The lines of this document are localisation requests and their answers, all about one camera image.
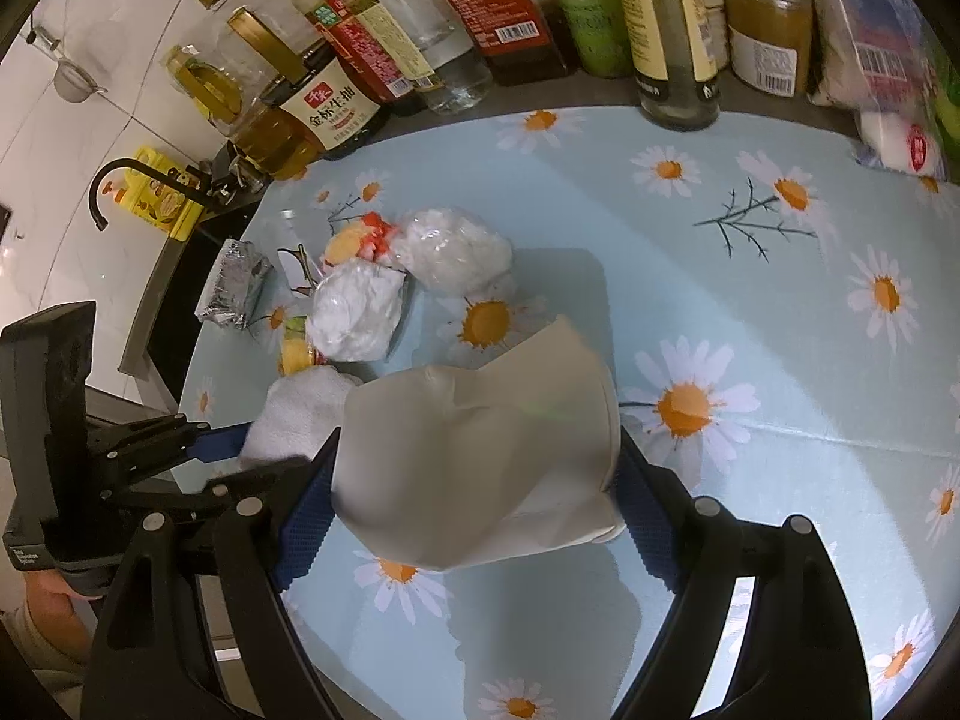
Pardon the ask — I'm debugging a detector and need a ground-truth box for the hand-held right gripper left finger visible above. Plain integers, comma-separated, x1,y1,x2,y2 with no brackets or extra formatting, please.
79,427,342,720

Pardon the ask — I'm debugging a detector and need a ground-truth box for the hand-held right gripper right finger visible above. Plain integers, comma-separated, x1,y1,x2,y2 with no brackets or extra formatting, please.
611,435,882,720

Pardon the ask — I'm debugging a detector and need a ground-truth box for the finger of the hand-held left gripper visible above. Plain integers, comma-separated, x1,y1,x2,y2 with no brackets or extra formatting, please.
86,414,252,477
97,459,320,533

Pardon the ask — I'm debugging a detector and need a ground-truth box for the white tissue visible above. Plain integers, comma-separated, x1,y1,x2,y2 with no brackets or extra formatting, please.
240,364,368,466

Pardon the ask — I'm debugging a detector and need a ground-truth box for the clear printed plastic cup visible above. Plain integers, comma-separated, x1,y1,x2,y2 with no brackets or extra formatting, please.
274,206,331,301

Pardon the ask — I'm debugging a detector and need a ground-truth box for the red white wrapper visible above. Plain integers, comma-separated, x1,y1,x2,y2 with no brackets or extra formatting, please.
322,210,398,267

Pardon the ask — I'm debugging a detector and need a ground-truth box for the person's left hand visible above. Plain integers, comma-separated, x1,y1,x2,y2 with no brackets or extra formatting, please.
21,570,106,642

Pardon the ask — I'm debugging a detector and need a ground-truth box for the black kitchen sink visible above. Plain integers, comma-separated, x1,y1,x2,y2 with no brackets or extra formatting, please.
120,195,260,406

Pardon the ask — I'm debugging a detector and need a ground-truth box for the yellow snack wrapper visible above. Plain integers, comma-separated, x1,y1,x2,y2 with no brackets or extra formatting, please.
279,315,331,377

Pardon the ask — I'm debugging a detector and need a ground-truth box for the silver foil wrapper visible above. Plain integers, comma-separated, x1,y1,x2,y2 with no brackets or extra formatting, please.
195,238,272,329

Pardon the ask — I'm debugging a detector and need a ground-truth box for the white tissue wad in plastic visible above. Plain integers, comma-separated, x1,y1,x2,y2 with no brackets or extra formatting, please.
307,259,410,365

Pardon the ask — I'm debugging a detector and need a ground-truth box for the daisy print blue tablecloth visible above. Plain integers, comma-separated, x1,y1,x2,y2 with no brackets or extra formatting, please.
176,109,960,720

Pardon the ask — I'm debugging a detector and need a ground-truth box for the yellow sponge packet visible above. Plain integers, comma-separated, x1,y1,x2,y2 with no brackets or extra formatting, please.
105,146,207,241

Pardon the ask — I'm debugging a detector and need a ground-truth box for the black kitchen faucet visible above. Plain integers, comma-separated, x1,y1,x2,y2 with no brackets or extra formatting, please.
88,157,218,233

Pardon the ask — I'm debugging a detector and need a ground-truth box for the crumpled clear plastic bag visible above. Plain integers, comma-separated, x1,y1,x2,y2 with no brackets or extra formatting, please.
390,204,515,297

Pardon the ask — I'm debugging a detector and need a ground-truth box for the clear cooking oil jug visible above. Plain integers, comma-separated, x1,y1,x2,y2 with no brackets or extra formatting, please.
161,0,323,181

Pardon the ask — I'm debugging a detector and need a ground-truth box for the metal mesh strainer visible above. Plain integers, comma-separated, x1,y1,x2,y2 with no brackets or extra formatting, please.
28,22,110,104

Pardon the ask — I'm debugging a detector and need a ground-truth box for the dark soy sauce jug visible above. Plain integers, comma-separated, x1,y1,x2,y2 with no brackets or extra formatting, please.
225,7,391,162

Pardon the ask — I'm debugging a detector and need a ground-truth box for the dark bottle with red label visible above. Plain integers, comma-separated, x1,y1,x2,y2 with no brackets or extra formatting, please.
255,0,436,117

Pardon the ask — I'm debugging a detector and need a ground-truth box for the small white red packet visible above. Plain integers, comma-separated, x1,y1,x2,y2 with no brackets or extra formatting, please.
851,109,950,177

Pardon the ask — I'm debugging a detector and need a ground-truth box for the clear vinegar bottle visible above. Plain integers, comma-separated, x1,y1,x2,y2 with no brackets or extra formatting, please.
352,0,492,115

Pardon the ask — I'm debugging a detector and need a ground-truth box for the beige label glass bottle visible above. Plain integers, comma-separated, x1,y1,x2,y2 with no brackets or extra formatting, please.
606,0,722,132

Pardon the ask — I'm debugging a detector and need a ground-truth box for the glass jar with yellow paste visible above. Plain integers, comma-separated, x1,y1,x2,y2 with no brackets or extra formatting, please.
721,0,815,98

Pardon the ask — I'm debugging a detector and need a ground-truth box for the green box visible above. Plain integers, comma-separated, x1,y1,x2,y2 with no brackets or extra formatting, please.
928,52,960,162

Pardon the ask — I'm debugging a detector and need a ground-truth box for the green label oil bottle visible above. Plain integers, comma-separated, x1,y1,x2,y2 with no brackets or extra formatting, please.
536,0,638,80

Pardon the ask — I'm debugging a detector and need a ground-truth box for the gold cap bottle red label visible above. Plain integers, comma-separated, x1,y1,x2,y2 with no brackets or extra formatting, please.
409,0,578,87

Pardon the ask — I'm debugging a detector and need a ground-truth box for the clear bag of white powder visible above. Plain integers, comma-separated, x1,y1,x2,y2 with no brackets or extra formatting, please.
787,0,946,110

